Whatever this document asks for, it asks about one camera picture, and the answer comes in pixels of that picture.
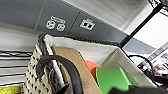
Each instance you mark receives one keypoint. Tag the white data wall socket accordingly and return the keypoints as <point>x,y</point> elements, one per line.
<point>87,24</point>

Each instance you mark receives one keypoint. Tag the orange item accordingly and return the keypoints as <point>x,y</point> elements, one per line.
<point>91,66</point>

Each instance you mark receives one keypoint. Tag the bright green item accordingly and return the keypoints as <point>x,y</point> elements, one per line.
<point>111,79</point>

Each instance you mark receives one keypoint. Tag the cardboard box with label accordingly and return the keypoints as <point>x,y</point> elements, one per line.
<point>78,70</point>

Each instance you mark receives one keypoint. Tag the long grey wall band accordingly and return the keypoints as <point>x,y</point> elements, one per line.
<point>23,15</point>

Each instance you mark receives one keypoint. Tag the wall socket on band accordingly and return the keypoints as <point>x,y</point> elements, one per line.
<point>55,24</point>

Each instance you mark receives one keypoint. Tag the black chair cart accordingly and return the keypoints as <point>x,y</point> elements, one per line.
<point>160,65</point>

